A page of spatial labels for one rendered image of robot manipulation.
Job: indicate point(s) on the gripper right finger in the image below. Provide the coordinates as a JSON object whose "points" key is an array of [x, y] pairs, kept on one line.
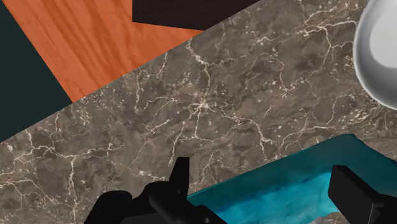
{"points": [[356, 195]]}

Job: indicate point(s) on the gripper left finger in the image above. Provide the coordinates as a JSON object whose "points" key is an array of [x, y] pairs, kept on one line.
{"points": [[167, 198]]}

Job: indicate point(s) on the white bowl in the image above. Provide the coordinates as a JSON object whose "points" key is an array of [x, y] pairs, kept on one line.
{"points": [[377, 52]]}

